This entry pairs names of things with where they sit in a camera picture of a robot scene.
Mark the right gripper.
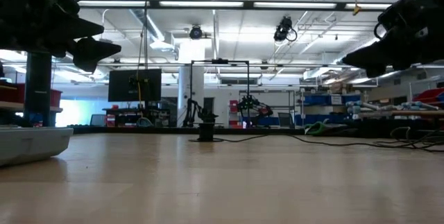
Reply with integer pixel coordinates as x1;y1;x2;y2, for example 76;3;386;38
341;0;444;78

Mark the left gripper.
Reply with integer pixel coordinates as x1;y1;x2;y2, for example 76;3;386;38
0;0;123;74

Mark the thin black cord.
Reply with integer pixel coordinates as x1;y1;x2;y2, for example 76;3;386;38
211;126;444;154

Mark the black cord spool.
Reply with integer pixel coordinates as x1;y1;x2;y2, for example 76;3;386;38
189;122;225;144

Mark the black monitor screen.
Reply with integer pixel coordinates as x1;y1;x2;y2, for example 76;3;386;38
108;68;163;103

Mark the blue bin shelving rack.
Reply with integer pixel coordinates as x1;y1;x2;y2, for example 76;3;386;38
294;90;364;128

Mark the red storage bin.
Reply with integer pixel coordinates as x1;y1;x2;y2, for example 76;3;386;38
0;82;63;109
412;87;444;104

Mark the wooden workbench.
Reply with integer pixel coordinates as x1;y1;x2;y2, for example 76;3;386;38
359;108;444;118

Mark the cluttered dark desk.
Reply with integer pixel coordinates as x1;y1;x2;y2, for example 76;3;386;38
103;107;171;128

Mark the white building pillar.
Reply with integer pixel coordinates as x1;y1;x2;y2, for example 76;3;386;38
177;39;206;128

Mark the grey tool case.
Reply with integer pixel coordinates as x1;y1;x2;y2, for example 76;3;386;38
0;126;74;168

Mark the black overhead light bar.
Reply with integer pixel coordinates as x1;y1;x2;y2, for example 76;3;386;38
76;0;393;12

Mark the red white parts rack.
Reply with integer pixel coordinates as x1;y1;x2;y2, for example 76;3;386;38
228;99;244;129

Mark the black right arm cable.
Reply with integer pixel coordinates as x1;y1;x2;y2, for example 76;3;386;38
373;21;386;41

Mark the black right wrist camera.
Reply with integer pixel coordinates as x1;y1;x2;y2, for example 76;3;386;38
377;0;422;33

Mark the black vertical frame post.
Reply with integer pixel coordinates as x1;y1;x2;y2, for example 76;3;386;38
23;51;53;128

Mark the black ceiling camera with cable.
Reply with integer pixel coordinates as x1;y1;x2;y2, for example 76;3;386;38
273;15;298;43

